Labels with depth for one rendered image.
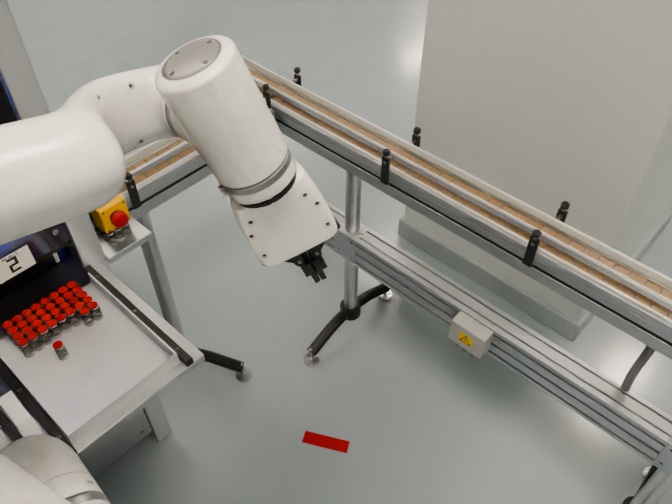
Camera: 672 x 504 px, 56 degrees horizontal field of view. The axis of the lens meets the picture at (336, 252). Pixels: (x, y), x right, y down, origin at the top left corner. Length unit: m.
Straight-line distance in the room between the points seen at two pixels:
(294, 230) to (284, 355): 1.77
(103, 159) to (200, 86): 0.11
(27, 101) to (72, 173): 0.85
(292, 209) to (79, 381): 0.87
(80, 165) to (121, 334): 1.00
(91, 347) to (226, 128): 0.97
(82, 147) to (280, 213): 0.24
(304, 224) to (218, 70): 0.22
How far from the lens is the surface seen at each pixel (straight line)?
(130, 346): 1.49
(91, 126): 0.56
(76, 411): 1.43
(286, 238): 0.73
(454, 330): 1.94
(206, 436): 2.34
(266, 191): 0.67
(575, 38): 2.04
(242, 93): 0.61
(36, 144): 0.55
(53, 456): 0.93
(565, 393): 1.93
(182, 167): 1.84
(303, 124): 1.95
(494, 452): 2.34
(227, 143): 0.62
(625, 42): 1.99
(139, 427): 2.23
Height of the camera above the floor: 2.04
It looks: 46 degrees down
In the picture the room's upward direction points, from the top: straight up
